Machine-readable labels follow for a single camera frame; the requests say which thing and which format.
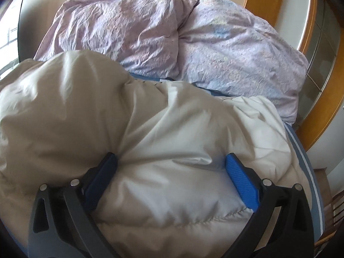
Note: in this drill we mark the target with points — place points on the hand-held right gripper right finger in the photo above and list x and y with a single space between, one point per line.
242 183

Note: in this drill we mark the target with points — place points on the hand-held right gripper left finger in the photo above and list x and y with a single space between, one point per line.
100 183

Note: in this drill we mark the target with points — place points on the white puffer jacket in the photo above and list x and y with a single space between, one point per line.
161 139

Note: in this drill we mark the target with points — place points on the blue striped bed sheet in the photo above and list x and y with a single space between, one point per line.
313 185

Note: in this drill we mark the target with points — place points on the brown box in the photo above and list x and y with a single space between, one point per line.
321 178

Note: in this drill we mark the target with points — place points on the wooden slatted rack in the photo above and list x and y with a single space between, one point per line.
336 212

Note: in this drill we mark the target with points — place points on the wooden wardrobe with glass doors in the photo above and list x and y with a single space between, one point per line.
317 118

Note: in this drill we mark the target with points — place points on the pink floral duvet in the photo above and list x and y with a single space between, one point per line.
121 32

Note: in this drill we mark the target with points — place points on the window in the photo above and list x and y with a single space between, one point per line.
8 45

